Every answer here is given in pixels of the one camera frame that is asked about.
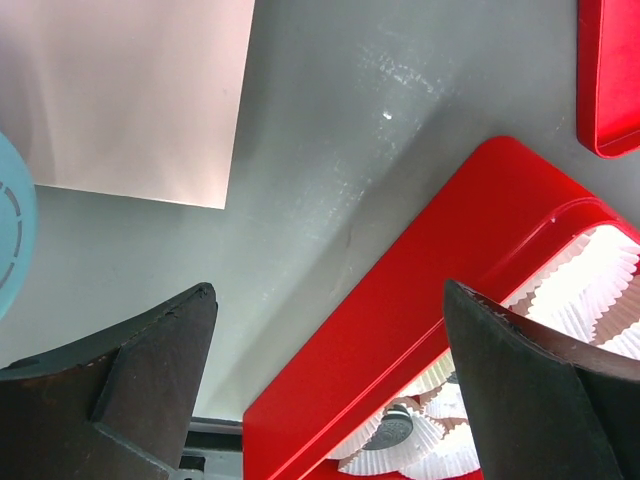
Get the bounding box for white paper cup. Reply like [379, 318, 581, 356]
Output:
[420, 382, 468, 419]
[502, 225, 639, 347]
[400, 424, 480, 479]
[599, 321, 640, 360]
[415, 350, 455, 394]
[327, 397, 445, 476]

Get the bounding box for black sandwich cookie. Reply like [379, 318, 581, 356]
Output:
[363, 404, 414, 451]

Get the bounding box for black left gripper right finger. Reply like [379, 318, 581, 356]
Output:
[443, 280, 639, 479]

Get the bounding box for red box lid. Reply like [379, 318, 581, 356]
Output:
[576, 0, 639, 159]

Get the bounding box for red cookie box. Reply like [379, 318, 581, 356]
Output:
[243, 136, 639, 479]

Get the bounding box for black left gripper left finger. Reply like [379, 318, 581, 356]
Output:
[1, 283, 218, 479]

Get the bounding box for light blue headphones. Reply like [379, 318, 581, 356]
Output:
[0, 134, 38, 317]

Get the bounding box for pink notebook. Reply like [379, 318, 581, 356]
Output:
[1, 0, 254, 209]

